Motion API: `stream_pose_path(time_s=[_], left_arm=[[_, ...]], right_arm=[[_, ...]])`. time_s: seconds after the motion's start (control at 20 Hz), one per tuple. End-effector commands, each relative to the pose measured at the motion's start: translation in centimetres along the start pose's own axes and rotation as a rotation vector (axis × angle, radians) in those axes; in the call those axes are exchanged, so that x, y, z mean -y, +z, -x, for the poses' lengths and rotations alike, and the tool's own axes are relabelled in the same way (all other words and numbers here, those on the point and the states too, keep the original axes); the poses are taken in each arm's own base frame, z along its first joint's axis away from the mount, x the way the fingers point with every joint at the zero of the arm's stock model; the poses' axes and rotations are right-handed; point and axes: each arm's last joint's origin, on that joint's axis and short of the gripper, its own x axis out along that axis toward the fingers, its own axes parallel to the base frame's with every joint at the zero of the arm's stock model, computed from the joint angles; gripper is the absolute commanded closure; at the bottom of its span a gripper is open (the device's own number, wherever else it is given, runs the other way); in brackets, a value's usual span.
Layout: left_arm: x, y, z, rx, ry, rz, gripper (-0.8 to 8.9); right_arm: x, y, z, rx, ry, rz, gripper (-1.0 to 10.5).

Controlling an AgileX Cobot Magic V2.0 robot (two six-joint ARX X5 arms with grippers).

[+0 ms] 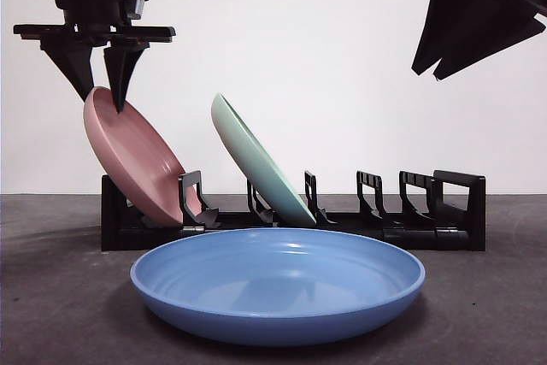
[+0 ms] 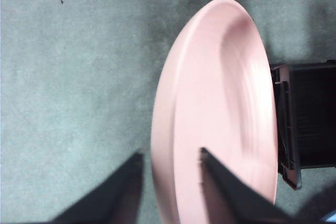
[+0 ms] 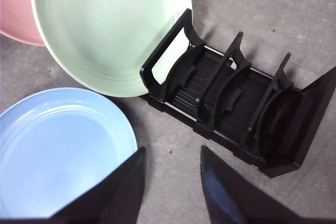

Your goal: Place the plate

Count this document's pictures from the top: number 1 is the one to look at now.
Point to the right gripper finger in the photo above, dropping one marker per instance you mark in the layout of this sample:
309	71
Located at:
448	23
491	40

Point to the blue plate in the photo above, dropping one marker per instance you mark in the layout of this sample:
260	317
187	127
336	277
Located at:
278	322

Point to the green plate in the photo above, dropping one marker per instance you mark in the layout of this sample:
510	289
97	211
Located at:
252	160

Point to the pink plate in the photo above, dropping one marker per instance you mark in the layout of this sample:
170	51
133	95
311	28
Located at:
128	155

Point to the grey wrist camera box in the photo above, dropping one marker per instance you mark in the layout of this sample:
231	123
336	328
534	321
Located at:
137	4

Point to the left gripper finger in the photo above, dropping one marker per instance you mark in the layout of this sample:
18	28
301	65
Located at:
74	63
121	70

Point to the black dish rack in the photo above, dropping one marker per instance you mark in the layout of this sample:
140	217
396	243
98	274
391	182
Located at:
470	211

